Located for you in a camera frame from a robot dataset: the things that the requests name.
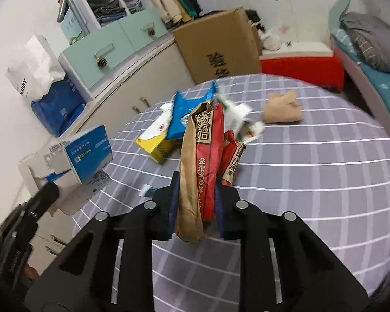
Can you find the white plastic bag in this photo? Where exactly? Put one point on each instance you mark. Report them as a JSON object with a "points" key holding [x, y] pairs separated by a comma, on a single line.
{"points": [[271, 40]]}

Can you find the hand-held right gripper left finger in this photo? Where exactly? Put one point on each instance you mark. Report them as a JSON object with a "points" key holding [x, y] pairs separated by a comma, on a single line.
{"points": [[173, 208]]}

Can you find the red bench with white top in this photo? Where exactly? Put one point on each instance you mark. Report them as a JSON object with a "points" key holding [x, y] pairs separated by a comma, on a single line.
{"points": [[299, 68]]}

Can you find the beige cloth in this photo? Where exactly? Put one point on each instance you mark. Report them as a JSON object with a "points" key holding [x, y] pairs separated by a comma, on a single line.
{"points": [[281, 107]]}

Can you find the grey checked tablecloth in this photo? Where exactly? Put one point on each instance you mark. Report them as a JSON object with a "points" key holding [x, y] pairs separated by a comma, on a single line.
{"points": [[312, 185]]}

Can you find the white paper bag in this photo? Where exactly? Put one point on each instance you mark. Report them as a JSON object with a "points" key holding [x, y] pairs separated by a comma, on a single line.
{"points": [[32, 68]]}

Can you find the yellow and white carton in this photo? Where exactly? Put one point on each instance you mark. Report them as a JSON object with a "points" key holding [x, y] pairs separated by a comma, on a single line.
{"points": [[156, 139]]}

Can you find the large mint drawer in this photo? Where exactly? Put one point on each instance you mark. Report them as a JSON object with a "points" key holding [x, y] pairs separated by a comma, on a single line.
{"points": [[97, 55]]}

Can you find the black clothes heap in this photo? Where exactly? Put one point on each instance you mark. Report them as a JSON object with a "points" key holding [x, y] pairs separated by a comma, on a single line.
{"points": [[254, 18]]}

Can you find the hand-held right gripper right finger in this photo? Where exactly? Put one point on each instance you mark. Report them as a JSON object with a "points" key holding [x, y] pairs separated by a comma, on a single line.
{"points": [[226, 227]]}

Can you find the blue shopping bag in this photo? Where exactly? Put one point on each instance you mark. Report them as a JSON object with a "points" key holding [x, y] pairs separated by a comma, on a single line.
{"points": [[58, 104]]}

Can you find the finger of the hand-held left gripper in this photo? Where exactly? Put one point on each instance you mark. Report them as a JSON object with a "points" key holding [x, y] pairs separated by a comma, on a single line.
{"points": [[44, 198]]}

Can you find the small mint drawer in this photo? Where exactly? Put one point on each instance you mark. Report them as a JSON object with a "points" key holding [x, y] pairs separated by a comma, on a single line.
{"points": [[143, 27]]}

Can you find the blue snack packet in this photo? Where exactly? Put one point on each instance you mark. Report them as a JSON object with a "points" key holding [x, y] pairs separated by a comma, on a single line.
{"points": [[185, 113]]}

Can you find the low white cabinet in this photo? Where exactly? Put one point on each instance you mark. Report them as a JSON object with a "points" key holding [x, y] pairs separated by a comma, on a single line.
{"points": [[133, 81]]}

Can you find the folded dark clothes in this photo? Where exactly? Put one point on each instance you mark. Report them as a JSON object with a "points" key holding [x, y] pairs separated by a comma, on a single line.
{"points": [[110, 11]]}

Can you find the white and green wrapper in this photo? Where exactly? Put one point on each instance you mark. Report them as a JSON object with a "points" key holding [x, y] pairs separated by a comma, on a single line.
{"points": [[240, 117]]}

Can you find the blue and white carton box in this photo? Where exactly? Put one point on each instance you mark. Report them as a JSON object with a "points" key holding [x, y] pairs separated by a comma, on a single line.
{"points": [[84, 152]]}

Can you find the grey pillow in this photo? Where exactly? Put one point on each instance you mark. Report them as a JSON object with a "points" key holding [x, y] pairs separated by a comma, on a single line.
{"points": [[370, 39]]}

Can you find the red and brown paper bag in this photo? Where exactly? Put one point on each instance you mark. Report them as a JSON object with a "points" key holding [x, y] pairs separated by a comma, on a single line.
{"points": [[195, 175]]}

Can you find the large cardboard box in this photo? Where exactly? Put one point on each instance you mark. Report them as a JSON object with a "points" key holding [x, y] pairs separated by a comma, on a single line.
{"points": [[214, 45]]}

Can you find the teal fish print mattress sheet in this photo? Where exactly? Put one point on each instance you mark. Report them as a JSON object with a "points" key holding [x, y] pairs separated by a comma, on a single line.
{"points": [[386, 84]]}

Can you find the curved metal handrail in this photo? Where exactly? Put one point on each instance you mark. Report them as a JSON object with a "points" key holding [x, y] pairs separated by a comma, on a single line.
{"points": [[65, 0]]}

